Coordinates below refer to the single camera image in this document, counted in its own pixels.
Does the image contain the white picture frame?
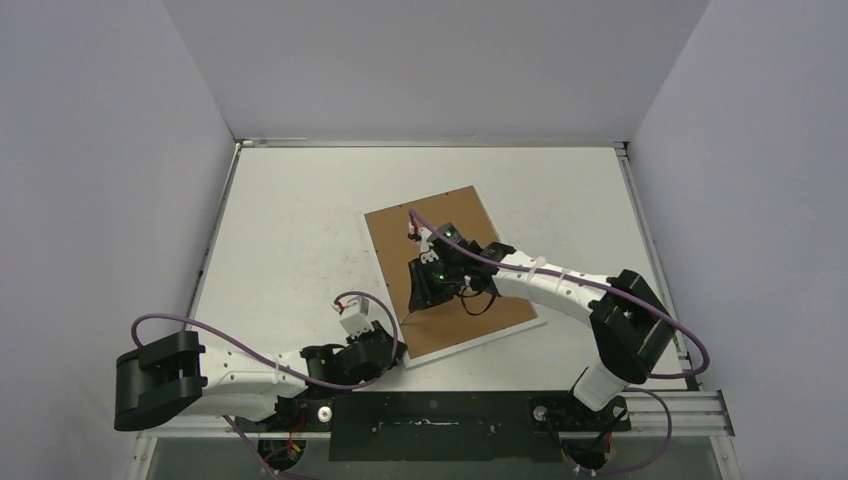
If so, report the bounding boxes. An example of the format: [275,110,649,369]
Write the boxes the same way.
[361,184,549,370]

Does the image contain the blue red screwdriver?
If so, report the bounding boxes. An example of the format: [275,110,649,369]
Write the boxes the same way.
[397,312,414,328]

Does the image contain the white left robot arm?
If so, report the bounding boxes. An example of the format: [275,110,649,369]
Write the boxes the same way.
[113,321,407,432]

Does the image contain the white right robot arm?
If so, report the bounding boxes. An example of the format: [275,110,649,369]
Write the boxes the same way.
[407,221,674,429]

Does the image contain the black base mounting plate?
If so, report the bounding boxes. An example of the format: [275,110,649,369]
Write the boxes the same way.
[259,391,631,463]

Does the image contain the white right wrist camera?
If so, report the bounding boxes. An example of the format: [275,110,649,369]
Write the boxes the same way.
[407,220,440,264]

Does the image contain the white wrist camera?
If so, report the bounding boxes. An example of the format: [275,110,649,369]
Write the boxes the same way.
[407,220,440,264]
[334,296,373,338]

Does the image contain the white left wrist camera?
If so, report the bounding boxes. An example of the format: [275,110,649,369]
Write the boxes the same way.
[334,296,373,338]

